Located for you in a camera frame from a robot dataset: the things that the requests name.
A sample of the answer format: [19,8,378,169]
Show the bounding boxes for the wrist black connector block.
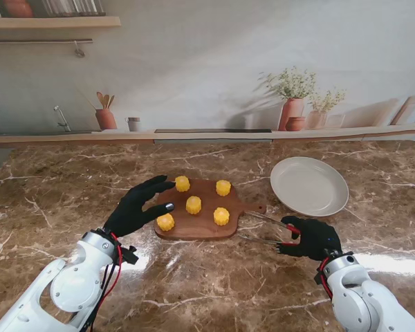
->
[122,244,139,266]
[314,264,328,286]

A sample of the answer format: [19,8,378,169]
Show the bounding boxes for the beige round plate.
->
[269,156,350,218]

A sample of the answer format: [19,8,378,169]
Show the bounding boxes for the brown wooden cutting board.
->
[154,178,268,242]

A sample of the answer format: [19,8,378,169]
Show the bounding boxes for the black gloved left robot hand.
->
[103,175,176,239]

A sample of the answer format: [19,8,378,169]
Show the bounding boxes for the left wrist black connector block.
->
[122,244,139,266]

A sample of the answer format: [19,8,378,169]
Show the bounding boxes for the right arm red black cables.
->
[317,256,335,300]

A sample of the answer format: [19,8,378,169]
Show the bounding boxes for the yellow corn chunk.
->
[213,207,231,227]
[216,179,232,197]
[156,212,176,232]
[185,195,203,215]
[174,175,192,193]

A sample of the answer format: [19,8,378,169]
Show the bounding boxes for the left arm red black cables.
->
[86,232,124,332]

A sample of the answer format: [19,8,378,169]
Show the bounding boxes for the right wrist black connector block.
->
[314,264,328,286]

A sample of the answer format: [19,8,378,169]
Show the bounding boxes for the metal tongs with red handles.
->
[237,210,302,247]

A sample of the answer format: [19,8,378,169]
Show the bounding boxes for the printed kitchen backdrop banner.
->
[0,0,415,149]

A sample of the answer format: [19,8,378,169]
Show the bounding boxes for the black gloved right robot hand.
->
[278,216,342,262]

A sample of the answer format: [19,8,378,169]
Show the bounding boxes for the arm red black cables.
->
[86,232,124,332]
[317,256,335,300]

